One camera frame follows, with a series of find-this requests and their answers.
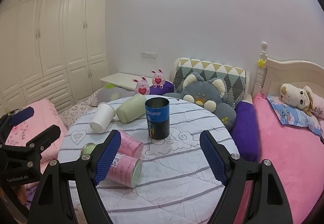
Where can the yellow star sticker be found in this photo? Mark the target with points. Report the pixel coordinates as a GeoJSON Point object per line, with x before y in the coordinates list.
{"type": "Point", "coordinates": [261, 63]}

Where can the green ceramic cup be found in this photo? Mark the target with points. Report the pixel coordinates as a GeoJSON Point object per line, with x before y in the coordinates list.
{"type": "Point", "coordinates": [131, 109]}

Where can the pink folded quilt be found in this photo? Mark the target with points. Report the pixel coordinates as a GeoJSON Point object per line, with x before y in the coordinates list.
{"type": "Point", "coordinates": [45, 115]}

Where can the heart pattern sheet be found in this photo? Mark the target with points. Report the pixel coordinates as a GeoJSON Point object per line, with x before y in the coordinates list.
{"type": "Point", "coordinates": [73, 113]}

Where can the cream wardrobe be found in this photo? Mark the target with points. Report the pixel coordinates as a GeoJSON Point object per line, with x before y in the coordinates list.
{"type": "Point", "coordinates": [51, 49]}

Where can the black blue CoolTowel can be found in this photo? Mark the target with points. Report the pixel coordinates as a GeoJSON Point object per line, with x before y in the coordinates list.
{"type": "Point", "coordinates": [158, 117]}

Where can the pink cup rear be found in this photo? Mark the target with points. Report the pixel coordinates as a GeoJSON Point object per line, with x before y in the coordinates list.
{"type": "Point", "coordinates": [129, 145]}

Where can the pink green glass jar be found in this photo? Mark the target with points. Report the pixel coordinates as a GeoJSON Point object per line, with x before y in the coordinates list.
{"type": "Point", "coordinates": [125, 170]}

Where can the pink bunny plush front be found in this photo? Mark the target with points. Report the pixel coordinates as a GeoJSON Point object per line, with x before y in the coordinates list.
{"type": "Point", "coordinates": [142, 86]}

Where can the triangle pattern quilted cushion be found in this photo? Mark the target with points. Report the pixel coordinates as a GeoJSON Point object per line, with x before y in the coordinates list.
{"type": "Point", "coordinates": [237, 79]}

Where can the striped round table cloth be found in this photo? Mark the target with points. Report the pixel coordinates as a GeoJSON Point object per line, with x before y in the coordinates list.
{"type": "Point", "coordinates": [176, 183]}

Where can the blue cartoon pillow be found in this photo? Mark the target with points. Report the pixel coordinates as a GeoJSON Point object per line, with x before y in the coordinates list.
{"type": "Point", "coordinates": [288, 115]}

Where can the white dog plush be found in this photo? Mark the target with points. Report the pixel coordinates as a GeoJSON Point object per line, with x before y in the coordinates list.
{"type": "Point", "coordinates": [296, 97]}

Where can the grey sun pattern pillow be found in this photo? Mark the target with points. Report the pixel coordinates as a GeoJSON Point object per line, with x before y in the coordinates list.
{"type": "Point", "coordinates": [109, 93]}

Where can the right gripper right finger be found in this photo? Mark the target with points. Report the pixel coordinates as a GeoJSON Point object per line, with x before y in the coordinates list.
{"type": "Point", "coordinates": [267, 203]}

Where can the wall socket panel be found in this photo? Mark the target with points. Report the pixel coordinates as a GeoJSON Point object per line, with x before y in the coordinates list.
{"type": "Point", "coordinates": [148, 55]}

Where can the white bedside table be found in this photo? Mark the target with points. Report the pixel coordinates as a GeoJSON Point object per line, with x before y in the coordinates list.
{"type": "Point", "coordinates": [122, 80]}

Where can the pink bunny plush rear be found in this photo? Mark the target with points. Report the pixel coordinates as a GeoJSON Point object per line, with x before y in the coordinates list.
{"type": "Point", "coordinates": [158, 79]}

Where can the purple cushion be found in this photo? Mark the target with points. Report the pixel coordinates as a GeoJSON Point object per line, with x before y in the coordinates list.
{"type": "Point", "coordinates": [244, 133]}

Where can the cream bed headboard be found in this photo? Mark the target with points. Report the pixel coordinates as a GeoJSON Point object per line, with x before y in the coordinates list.
{"type": "Point", "coordinates": [296, 72]}

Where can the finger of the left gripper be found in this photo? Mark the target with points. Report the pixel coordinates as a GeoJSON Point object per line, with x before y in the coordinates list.
{"type": "Point", "coordinates": [21, 116]}
{"type": "Point", "coordinates": [42, 142]}

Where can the pink bunny plush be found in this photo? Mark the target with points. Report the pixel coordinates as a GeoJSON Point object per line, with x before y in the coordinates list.
{"type": "Point", "coordinates": [142, 86]}
{"type": "Point", "coordinates": [158, 79]}

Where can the white paper cup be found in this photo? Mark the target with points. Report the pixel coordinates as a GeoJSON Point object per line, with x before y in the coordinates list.
{"type": "Point", "coordinates": [102, 117]}

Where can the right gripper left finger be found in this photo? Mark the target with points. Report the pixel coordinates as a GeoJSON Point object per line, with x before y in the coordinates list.
{"type": "Point", "coordinates": [52, 202]}

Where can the grey cat plush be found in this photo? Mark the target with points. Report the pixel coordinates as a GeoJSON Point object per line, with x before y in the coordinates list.
{"type": "Point", "coordinates": [210, 95]}

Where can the pink bed blanket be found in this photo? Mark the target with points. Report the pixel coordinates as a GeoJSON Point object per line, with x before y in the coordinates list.
{"type": "Point", "coordinates": [297, 155]}

